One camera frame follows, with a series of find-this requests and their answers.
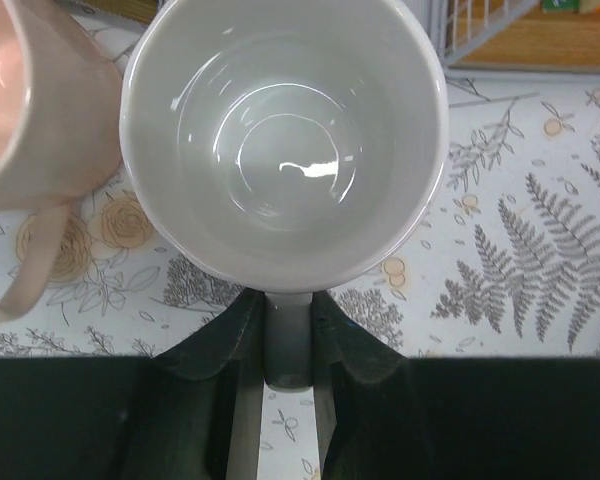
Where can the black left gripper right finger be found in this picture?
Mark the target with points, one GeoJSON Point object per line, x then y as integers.
{"type": "Point", "coordinates": [381, 415]}

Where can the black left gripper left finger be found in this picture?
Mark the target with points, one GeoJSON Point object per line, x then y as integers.
{"type": "Point", "coordinates": [192, 412]}

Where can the white blue gradient mug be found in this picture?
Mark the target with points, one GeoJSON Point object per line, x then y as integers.
{"type": "Point", "coordinates": [285, 146]}

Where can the pink mug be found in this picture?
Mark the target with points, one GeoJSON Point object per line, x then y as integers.
{"type": "Point", "coordinates": [59, 110]}

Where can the white wire wooden shelf rack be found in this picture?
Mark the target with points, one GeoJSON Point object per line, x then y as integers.
{"type": "Point", "coordinates": [509, 39]}

